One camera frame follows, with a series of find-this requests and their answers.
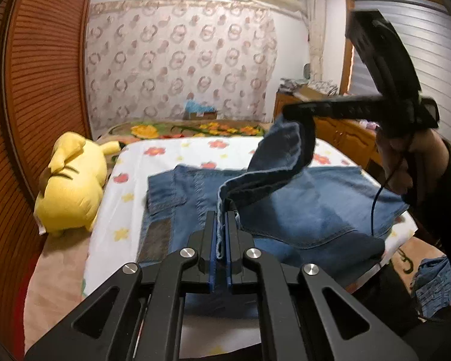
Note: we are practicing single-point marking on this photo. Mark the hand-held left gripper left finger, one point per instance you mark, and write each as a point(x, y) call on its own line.
point(210, 270)

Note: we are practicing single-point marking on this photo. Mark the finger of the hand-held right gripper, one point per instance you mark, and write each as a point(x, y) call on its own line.
point(330, 108)

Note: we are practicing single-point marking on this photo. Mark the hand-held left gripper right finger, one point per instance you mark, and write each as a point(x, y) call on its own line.
point(230, 270)

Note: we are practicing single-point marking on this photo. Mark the blue denim pants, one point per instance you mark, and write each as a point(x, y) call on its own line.
point(323, 203)

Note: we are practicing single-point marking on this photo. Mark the person's right hand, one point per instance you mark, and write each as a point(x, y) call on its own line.
point(398, 158)

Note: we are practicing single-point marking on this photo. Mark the floral patterned cloth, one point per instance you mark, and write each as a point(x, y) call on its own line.
point(325, 86)

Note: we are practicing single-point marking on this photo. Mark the open cardboard box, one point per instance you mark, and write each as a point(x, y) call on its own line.
point(308, 93)

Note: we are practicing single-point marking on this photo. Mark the long wooden cabinet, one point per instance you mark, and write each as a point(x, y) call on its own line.
point(345, 139)

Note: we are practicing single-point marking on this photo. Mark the grey oval object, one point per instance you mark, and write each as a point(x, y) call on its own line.
point(307, 71)

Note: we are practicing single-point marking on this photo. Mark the stack of printed papers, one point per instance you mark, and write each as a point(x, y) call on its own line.
point(293, 84)

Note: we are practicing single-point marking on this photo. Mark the grey striped window blind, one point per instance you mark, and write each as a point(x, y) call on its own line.
point(432, 56)

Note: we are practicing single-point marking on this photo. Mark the tied beige window curtain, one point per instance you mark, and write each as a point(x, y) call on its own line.
point(317, 37)

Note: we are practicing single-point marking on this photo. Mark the floral beige blanket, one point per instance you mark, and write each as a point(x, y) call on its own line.
point(210, 128)

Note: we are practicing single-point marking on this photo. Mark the blue plastic bag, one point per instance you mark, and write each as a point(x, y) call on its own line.
point(196, 107)

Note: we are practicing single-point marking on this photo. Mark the yellow plush toy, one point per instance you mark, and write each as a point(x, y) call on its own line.
point(71, 188)

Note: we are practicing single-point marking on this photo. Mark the circle patterned sheer curtain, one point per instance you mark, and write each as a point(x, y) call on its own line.
point(173, 64)

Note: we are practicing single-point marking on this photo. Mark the crumpled denim garment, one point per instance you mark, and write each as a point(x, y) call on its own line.
point(434, 285)

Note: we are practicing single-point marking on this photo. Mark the wooden louvred wardrobe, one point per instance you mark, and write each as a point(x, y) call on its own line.
point(41, 82)

